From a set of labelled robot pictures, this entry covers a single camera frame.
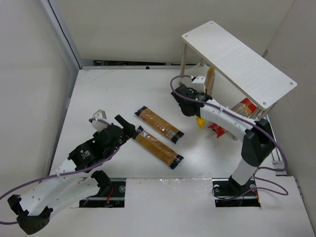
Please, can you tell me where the orange spaghetti bag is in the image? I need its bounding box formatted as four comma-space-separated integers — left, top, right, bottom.
133, 126, 184, 169
134, 106, 184, 144

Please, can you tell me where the yellow pasta bag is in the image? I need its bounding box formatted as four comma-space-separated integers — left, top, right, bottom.
196, 67, 215, 129

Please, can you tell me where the red pasta bag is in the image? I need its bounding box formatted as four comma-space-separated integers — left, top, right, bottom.
208, 98, 257, 138

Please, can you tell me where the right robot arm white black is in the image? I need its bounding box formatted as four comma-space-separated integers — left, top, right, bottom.
171, 85, 275, 196

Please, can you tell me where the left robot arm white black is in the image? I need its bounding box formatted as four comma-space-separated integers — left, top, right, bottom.
7, 115, 136, 235

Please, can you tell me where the white wooden shelf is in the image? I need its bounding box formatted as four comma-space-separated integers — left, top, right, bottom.
182, 21, 297, 119

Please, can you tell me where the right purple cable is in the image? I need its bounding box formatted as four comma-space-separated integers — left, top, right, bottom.
169, 75, 289, 201

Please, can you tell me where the purple cable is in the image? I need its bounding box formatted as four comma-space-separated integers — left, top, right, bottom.
169, 75, 289, 201
0, 118, 128, 226

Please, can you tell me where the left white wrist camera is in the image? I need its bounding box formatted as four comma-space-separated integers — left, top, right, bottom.
88, 110, 109, 132

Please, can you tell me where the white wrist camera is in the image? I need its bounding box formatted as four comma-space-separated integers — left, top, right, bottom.
190, 76, 206, 93
88, 110, 109, 132

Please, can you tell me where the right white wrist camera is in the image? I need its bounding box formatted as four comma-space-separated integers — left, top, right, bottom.
190, 76, 206, 93

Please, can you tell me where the right aluminium rail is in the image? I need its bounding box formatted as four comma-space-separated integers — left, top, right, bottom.
266, 116, 288, 176

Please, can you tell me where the aluminium frame post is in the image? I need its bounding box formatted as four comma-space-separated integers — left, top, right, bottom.
40, 0, 82, 70

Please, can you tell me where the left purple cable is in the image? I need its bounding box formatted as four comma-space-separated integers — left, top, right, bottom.
0, 118, 128, 226

